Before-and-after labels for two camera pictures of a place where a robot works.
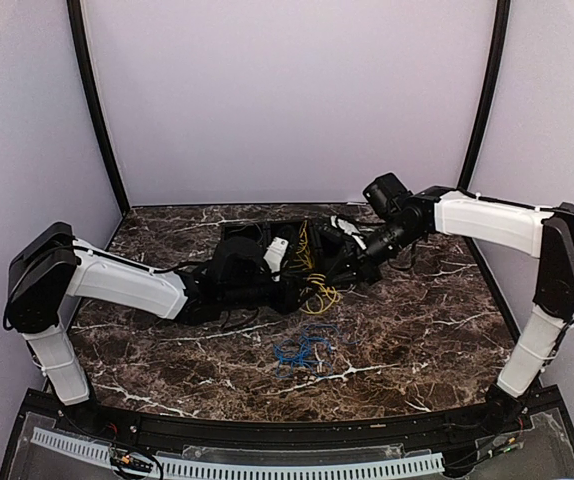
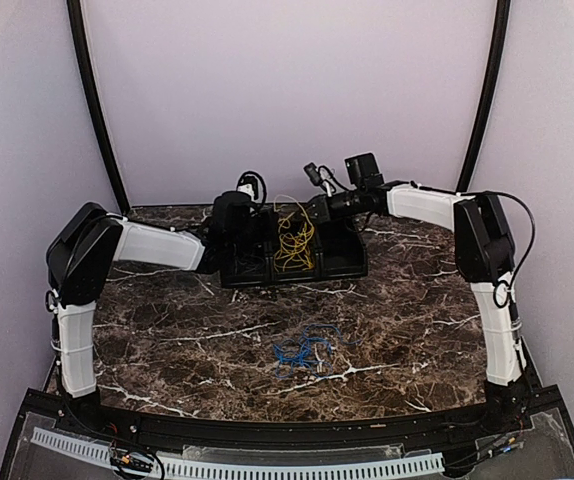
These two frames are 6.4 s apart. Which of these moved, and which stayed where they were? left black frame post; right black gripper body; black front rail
Moved: right black gripper body
Stayed: black front rail; left black frame post
